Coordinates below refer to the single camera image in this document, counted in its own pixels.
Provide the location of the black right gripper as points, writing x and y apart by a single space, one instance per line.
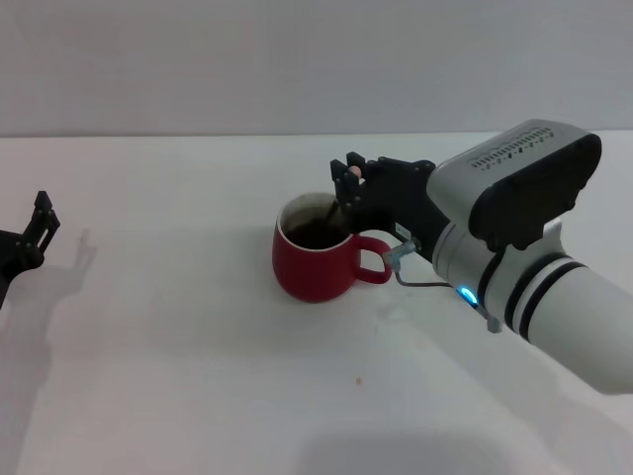
400 198

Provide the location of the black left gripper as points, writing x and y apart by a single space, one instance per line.
12 257

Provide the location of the red ceramic coffee cup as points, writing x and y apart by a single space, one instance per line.
306 277

